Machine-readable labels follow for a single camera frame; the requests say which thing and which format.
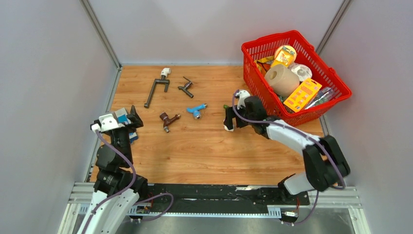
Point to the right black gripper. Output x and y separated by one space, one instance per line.
230 114

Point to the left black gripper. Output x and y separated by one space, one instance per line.
137 121

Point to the blue faucet with white elbow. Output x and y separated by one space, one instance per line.
195 111

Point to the red plastic shopping basket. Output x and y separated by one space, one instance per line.
254 79

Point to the white plastic elbow fitting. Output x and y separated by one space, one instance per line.
229 128

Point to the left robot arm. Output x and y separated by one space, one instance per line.
117 184

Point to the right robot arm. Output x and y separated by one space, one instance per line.
324 162

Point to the blue white faucet box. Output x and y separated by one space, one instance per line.
121 115

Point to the brown plastic faucet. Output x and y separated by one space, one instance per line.
168 121

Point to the small dark grey faucet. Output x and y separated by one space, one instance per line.
186 87

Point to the brown paper roll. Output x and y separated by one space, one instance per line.
282 80

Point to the yellow snack bag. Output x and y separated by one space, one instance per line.
264 64

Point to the orange blister card package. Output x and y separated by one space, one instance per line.
302 95

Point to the orange sponge package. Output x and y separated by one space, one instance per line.
282 58

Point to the white wrapped paper roll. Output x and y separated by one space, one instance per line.
301 70

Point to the yellow round sponge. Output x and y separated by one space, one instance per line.
289 51

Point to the clear pack of pens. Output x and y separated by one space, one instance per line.
323 96

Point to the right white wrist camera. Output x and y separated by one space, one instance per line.
241 95

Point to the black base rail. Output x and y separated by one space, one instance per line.
218 199

